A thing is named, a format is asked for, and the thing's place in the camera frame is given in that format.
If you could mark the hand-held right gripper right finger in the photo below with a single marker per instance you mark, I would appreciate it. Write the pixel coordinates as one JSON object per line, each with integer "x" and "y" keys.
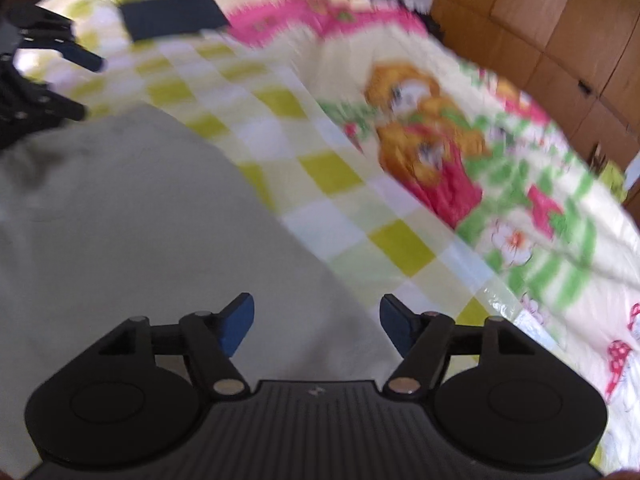
{"x": 397, "y": 327}

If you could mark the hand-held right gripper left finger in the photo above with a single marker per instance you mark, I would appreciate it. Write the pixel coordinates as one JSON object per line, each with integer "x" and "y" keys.
{"x": 237, "y": 325}

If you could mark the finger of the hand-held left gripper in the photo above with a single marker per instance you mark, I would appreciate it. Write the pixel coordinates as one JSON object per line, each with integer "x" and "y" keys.
{"x": 80, "y": 57}
{"x": 55, "y": 104}

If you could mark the grey pants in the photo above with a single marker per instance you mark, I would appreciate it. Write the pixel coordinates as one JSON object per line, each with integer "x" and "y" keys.
{"x": 150, "y": 235}

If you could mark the dark folded cloth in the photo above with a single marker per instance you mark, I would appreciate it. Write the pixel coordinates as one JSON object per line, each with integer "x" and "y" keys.
{"x": 170, "y": 17}

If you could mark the checked printed blanket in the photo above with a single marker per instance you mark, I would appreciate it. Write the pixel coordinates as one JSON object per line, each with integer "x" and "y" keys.
{"x": 325, "y": 170}

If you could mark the wooden wardrobe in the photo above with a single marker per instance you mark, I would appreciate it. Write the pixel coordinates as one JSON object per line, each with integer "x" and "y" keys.
{"x": 550, "y": 20}

